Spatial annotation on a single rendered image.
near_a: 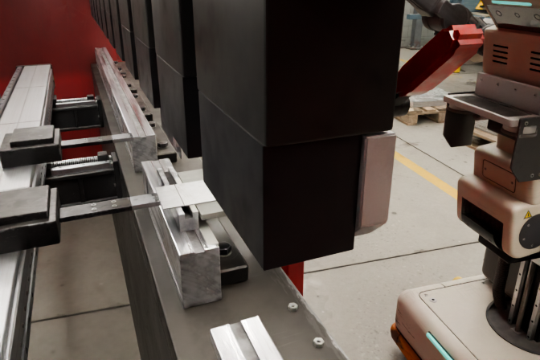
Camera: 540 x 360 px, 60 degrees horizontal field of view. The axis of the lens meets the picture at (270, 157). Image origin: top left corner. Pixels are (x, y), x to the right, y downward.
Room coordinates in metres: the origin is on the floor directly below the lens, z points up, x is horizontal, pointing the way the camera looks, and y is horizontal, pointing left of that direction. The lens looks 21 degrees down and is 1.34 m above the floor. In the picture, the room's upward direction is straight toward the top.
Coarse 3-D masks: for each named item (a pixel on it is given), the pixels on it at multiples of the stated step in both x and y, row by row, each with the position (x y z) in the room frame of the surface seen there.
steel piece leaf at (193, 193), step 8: (176, 184) 0.74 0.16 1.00; (184, 184) 0.74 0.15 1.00; (192, 184) 0.74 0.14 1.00; (200, 184) 0.74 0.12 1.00; (184, 192) 0.71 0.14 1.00; (192, 192) 0.71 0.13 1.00; (200, 192) 0.71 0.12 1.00; (208, 192) 0.71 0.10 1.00; (184, 200) 0.68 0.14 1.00; (192, 200) 0.68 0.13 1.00; (200, 200) 0.68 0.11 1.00; (208, 200) 0.68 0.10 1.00
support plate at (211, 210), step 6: (180, 174) 0.79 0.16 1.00; (186, 174) 0.79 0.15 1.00; (192, 174) 0.79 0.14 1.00; (198, 174) 0.79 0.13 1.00; (186, 180) 0.76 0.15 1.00; (192, 180) 0.76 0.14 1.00; (198, 180) 0.76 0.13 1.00; (198, 204) 0.67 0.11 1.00; (204, 204) 0.67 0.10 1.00; (210, 204) 0.67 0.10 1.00; (216, 204) 0.67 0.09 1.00; (198, 210) 0.65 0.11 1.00; (204, 210) 0.65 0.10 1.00; (210, 210) 0.65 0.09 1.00; (216, 210) 0.65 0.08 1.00; (222, 210) 0.65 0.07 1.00; (204, 216) 0.64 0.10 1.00; (210, 216) 0.64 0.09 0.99; (216, 216) 0.64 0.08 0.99; (222, 216) 0.65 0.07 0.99
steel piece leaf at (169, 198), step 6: (162, 186) 0.73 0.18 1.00; (168, 186) 0.73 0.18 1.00; (174, 186) 0.73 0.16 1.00; (162, 192) 0.71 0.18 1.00; (168, 192) 0.71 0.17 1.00; (174, 192) 0.71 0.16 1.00; (162, 198) 0.69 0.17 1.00; (168, 198) 0.69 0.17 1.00; (174, 198) 0.69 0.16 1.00; (180, 198) 0.69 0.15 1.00; (162, 204) 0.67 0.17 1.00; (168, 204) 0.67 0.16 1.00; (174, 204) 0.67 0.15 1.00; (180, 204) 0.67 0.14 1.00
